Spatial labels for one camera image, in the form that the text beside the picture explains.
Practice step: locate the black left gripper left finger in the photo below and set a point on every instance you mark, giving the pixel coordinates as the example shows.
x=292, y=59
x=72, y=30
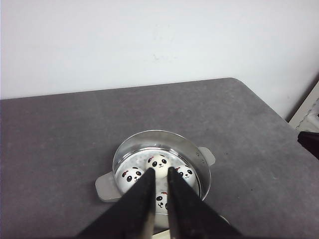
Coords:
x=132, y=217

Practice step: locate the panda bun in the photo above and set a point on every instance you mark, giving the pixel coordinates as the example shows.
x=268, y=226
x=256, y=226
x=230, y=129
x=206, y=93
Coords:
x=160, y=164
x=128, y=177
x=161, y=202
x=187, y=173

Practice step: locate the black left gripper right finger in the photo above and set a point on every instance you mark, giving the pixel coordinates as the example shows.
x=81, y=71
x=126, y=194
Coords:
x=189, y=217

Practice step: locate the black object at edge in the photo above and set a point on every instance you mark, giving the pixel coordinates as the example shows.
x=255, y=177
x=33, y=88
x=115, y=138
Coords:
x=310, y=141

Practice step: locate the stainless steel steamer pot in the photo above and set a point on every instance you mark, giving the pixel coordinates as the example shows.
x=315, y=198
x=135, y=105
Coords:
x=136, y=149

